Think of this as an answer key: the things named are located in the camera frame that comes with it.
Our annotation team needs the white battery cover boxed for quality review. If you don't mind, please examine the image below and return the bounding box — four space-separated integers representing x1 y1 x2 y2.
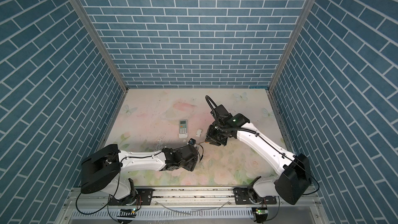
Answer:
196 129 203 137

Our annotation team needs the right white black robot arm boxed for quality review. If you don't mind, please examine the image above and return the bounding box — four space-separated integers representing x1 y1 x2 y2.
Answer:
205 114 312 205

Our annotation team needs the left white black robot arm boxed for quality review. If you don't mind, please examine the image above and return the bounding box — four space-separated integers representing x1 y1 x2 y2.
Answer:
80 144 200 200

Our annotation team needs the left white remote control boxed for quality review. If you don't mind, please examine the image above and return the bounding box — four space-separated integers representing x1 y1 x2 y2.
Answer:
178 119 188 139

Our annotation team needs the left controller board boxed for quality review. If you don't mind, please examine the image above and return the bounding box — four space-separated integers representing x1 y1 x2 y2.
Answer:
117 208 137 224

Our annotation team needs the controller board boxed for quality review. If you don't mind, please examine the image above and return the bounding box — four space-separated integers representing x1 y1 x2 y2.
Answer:
117 208 137 224
252 207 268 223

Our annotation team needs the right controller board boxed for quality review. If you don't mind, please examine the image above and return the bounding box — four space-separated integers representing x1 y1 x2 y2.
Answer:
252 207 268 223

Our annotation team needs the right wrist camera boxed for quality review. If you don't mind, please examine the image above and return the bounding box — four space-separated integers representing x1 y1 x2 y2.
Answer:
211 105 232 125

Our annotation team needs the grey loose cable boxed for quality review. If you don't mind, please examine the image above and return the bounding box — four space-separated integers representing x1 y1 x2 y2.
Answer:
154 200 231 214

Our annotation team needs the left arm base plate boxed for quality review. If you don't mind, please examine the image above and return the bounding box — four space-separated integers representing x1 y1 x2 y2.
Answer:
108 188 154 207

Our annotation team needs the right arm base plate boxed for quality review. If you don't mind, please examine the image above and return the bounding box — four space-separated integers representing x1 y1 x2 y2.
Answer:
232 186 277 205

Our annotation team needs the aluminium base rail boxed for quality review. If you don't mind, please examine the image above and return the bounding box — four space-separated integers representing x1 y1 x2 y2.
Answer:
55 186 328 224

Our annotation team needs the right aluminium corner post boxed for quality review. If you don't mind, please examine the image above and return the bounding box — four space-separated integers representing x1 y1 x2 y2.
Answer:
268 0 315 93

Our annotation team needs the aluminium corner post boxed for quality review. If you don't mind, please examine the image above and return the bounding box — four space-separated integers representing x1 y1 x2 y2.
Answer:
69 0 128 93
268 0 315 93

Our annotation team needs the left aluminium corner post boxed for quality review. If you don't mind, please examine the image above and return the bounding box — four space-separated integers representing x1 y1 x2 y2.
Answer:
69 0 128 93

